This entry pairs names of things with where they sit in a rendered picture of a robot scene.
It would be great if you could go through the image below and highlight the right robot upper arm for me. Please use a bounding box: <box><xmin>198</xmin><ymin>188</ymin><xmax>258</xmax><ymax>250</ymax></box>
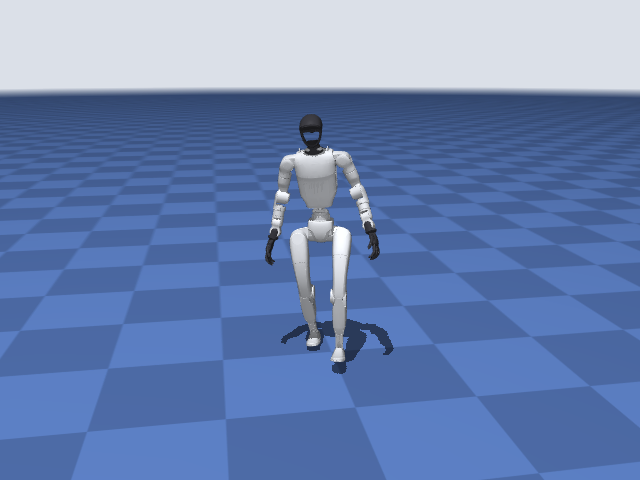
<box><xmin>276</xmin><ymin>154</ymin><xmax>296</xmax><ymax>204</ymax></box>

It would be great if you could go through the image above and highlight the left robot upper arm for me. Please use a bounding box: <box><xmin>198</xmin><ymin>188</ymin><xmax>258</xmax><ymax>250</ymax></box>
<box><xmin>333</xmin><ymin>151</ymin><xmax>363</xmax><ymax>200</ymax></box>

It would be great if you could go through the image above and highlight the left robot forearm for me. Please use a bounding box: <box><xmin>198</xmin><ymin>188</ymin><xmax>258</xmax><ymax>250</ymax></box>
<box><xmin>356</xmin><ymin>185</ymin><xmax>375</xmax><ymax>230</ymax></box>

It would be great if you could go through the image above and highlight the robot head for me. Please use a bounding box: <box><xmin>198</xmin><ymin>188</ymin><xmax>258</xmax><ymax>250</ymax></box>
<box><xmin>299</xmin><ymin>114</ymin><xmax>326</xmax><ymax>155</ymax></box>

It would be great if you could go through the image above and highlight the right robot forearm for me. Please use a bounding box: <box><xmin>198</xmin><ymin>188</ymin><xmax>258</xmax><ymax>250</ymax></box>
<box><xmin>270</xmin><ymin>191</ymin><xmax>286</xmax><ymax>237</ymax></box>

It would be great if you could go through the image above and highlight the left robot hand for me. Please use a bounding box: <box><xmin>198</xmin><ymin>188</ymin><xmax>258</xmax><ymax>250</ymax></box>
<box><xmin>364</xmin><ymin>221</ymin><xmax>380</xmax><ymax>260</ymax></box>

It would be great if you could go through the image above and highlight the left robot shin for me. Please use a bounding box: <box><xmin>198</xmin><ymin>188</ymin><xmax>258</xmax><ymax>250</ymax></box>
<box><xmin>332</xmin><ymin>289</ymin><xmax>347</xmax><ymax>349</ymax></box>

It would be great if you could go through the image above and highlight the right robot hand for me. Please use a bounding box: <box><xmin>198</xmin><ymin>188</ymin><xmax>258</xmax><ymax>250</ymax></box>
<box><xmin>265</xmin><ymin>228</ymin><xmax>278</xmax><ymax>265</ymax></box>

